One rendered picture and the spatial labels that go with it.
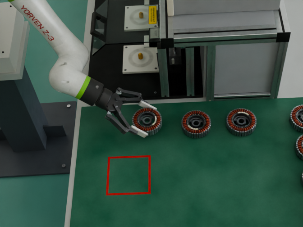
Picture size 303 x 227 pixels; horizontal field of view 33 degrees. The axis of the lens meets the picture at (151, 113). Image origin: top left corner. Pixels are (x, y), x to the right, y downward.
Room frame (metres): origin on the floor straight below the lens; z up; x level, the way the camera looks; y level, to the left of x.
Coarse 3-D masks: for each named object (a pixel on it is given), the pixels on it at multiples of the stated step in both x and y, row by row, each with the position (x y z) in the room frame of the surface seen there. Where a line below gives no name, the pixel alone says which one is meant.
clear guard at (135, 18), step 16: (112, 0) 1.52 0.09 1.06; (128, 0) 1.51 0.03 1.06; (144, 0) 1.50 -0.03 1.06; (112, 16) 1.43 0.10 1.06; (128, 16) 1.42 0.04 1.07; (144, 16) 1.41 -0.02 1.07; (112, 32) 1.35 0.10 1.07; (128, 32) 1.34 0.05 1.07; (144, 32) 1.33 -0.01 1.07; (160, 32) 1.32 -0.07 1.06; (96, 48) 1.32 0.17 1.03
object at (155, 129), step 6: (144, 108) 1.17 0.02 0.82; (150, 108) 1.17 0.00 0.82; (138, 114) 1.15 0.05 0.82; (144, 114) 1.16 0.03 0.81; (150, 114) 1.15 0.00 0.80; (156, 114) 1.14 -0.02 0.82; (132, 120) 1.13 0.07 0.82; (138, 120) 1.12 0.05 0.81; (144, 120) 1.13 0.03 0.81; (150, 120) 1.12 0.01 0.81; (156, 120) 1.11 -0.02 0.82; (138, 126) 1.10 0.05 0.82; (144, 126) 1.10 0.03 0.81; (150, 126) 1.09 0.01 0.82; (156, 126) 1.09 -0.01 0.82; (150, 132) 1.07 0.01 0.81
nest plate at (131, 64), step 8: (128, 48) 1.53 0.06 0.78; (136, 48) 1.52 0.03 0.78; (144, 48) 1.52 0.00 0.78; (152, 48) 1.51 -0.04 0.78; (128, 56) 1.48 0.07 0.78; (136, 56) 1.48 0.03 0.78; (144, 56) 1.47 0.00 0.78; (152, 56) 1.47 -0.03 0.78; (128, 64) 1.44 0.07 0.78; (136, 64) 1.43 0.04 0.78; (144, 64) 1.43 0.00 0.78; (152, 64) 1.42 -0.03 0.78; (128, 72) 1.40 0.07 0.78; (136, 72) 1.39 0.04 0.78; (144, 72) 1.39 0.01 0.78; (152, 72) 1.39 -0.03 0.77
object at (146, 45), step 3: (150, 42) 1.43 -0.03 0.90; (153, 42) 1.43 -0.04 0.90; (156, 42) 1.43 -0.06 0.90; (144, 45) 1.44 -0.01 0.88; (147, 45) 1.44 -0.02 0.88; (150, 45) 1.43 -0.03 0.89; (153, 45) 1.43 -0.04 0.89; (156, 45) 1.42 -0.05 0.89; (174, 48) 1.43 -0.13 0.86; (174, 51) 1.43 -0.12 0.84
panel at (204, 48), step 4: (200, 48) 1.45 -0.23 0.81; (204, 48) 1.23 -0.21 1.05; (200, 52) 1.45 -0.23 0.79; (204, 52) 1.23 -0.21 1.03; (204, 56) 1.23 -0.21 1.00; (204, 60) 1.23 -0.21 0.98; (204, 64) 1.23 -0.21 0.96; (204, 68) 1.23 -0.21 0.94; (204, 72) 1.23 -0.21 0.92; (204, 76) 1.23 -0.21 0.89; (204, 80) 1.23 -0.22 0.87; (204, 84) 1.23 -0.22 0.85; (204, 88) 1.23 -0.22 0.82; (204, 92) 1.23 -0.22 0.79
